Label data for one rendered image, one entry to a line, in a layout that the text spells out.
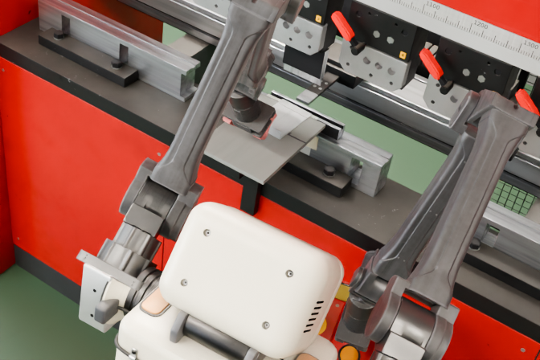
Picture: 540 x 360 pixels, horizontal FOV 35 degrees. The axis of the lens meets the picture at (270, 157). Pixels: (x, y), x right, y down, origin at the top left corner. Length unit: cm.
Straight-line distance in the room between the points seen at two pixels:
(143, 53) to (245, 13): 101
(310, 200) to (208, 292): 85
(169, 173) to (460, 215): 44
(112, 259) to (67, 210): 128
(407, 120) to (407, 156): 144
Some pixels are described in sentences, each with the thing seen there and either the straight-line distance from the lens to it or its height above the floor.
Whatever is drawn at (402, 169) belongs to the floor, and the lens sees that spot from 353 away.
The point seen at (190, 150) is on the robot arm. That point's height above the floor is 135.
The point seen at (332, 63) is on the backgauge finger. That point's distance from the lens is 214.
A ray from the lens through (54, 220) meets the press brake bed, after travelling 266.
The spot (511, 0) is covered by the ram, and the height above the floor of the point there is 146.
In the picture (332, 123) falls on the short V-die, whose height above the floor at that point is 99.
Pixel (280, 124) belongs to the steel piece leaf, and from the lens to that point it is 195.
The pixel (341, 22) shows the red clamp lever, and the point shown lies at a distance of 176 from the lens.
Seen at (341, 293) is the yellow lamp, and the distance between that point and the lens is 186.
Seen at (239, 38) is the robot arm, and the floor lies 153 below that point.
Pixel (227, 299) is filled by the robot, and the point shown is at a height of 132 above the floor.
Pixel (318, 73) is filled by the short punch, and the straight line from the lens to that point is 193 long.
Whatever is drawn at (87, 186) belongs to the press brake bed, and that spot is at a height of 54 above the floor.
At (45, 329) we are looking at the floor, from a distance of 279.
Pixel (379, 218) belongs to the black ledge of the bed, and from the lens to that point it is 195.
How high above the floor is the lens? 217
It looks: 39 degrees down
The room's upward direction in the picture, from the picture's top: 9 degrees clockwise
